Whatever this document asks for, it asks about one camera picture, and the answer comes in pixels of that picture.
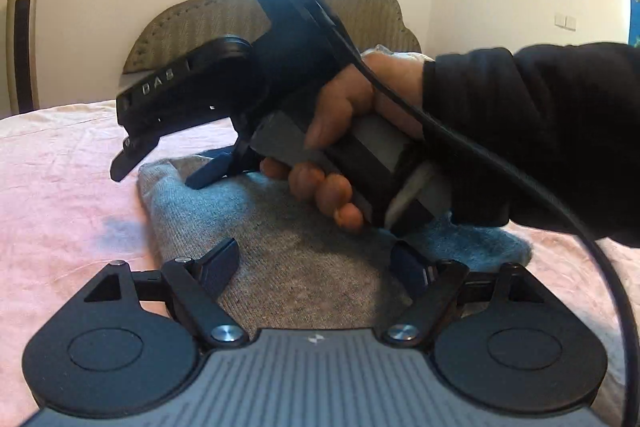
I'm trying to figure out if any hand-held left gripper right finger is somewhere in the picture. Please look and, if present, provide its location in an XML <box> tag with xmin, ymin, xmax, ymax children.
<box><xmin>382</xmin><ymin>243</ymin><xmax>543</xmax><ymax>349</ymax></box>

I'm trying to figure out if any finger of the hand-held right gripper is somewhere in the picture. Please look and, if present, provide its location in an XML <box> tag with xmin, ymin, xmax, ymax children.
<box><xmin>110</xmin><ymin>134</ymin><xmax>162</xmax><ymax>182</ymax></box>
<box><xmin>185</xmin><ymin>143</ymin><xmax>243</xmax><ymax>191</ymax></box>

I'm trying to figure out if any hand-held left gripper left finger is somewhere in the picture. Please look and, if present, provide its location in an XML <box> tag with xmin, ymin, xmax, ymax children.
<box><xmin>82</xmin><ymin>237</ymin><xmax>249</xmax><ymax>349</ymax></box>

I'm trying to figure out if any grey knitted sweater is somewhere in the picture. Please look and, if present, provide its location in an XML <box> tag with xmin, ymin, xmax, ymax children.
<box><xmin>137</xmin><ymin>154</ymin><xmax>451</xmax><ymax>330</ymax></box>

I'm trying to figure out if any person's right hand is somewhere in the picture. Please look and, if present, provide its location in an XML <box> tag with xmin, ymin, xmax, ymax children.
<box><xmin>260</xmin><ymin>53</ymin><xmax>427</xmax><ymax>234</ymax></box>

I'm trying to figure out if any pink bed sheet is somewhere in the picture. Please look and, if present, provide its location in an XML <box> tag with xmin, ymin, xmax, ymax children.
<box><xmin>0</xmin><ymin>98</ymin><xmax>640</xmax><ymax>427</ymax></box>

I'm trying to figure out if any padded olive headboard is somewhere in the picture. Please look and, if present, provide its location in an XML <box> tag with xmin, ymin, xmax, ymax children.
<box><xmin>121</xmin><ymin>0</ymin><xmax>423</xmax><ymax>76</ymax></box>

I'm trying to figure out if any white pillow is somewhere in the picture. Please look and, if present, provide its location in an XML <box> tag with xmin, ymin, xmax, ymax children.
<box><xmin>360</xmin><ymin>44</ymin><xmax>436</xmax><ymax>64</ymax></box>

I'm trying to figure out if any gold standing air conditioner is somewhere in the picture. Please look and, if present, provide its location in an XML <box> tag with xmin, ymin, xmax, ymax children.
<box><xmin>5</xmin><ymin>0</ymin><xmax>42</xmax><ymax>116</ymax></box>

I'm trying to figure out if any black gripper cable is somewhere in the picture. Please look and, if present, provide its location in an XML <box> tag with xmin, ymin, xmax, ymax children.
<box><xmin>267</xmin><ymin>0</ymin><xmax>632</xmax><ymax>427</ymax></box>

